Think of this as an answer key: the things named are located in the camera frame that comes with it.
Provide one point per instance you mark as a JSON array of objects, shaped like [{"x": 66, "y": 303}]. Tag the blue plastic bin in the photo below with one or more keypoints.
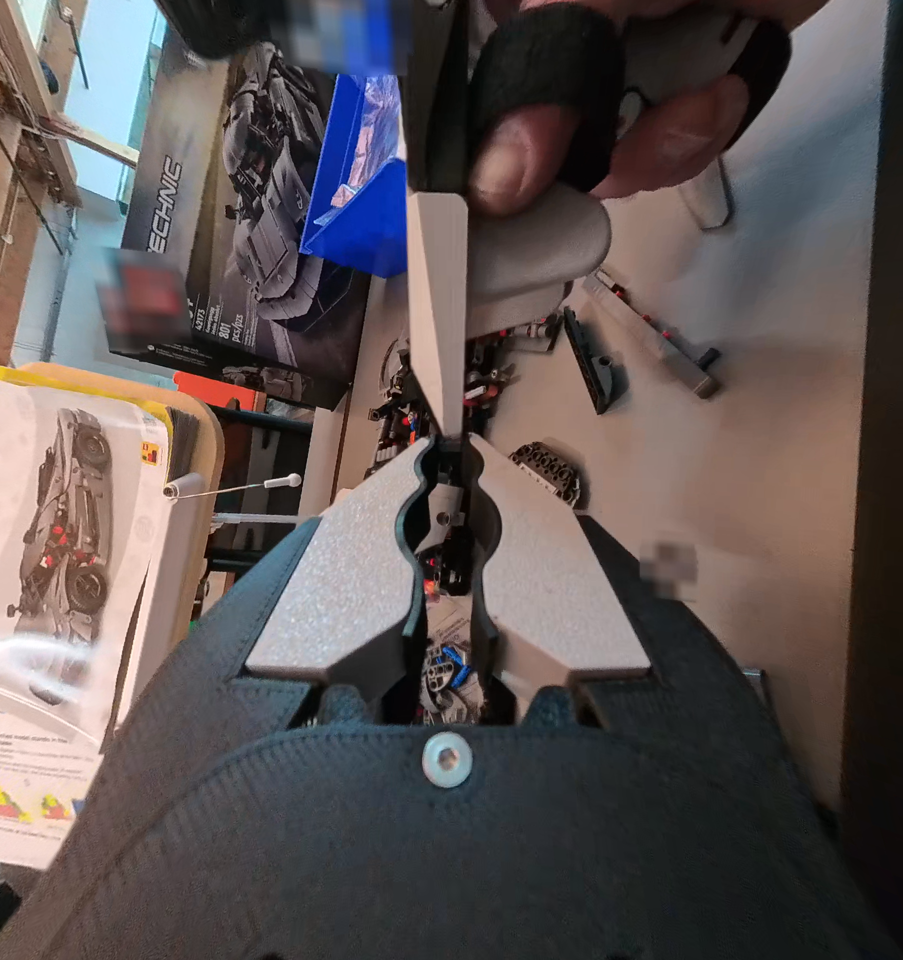
[{"x": 361, "y": 217}]

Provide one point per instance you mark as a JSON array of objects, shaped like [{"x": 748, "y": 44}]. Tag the small grey lego assembly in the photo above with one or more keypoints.
[{"x": 538, "y": 334}]

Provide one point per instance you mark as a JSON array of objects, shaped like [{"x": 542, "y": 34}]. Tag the long grey lego beam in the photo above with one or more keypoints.
[{"x": 654, "y": 337}]

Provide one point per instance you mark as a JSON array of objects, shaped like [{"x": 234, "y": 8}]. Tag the lego car model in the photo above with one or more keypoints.
[{"x": 399, "y": 420}]

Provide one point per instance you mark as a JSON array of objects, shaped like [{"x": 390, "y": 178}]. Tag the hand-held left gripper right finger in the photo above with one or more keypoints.
[{"x": 564, "y": 600}]

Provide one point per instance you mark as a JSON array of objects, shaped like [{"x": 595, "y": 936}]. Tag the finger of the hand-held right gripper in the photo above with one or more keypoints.
[{"x": 436, "y": 300}]

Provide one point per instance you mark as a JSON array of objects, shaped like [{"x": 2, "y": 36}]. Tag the person's right hand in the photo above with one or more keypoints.
[{"x": 526, "y": 165}]

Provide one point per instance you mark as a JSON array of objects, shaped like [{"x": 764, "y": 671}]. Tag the lego instruction booklet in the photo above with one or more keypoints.
[{"x": 61, "y": 562}]

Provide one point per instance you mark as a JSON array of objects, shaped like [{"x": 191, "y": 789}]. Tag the grey car lego box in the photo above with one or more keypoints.
[{"x": 271, "y": 225}]

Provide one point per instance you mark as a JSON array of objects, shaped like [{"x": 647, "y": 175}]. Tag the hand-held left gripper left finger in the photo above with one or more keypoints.
[{"x": 331, "y": 600}]

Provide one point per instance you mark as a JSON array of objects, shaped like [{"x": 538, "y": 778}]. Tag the black curved lego piece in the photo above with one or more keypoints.
[{"x": 545, "y": 472}]

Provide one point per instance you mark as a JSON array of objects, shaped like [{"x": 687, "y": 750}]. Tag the white book stand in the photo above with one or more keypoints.
[{"x": 204, "y": 450}]

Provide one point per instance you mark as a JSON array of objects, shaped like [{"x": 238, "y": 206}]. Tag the clear bag of lego liftarms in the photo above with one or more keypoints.
[{"x": 444, "y": 667}]

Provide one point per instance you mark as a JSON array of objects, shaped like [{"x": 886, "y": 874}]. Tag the large clear plastic bag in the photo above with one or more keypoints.
[{"x": 373, "y": 135}]

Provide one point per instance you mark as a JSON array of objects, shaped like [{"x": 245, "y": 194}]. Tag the orange box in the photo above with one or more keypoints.
[{"x": 219, "y": 390}]

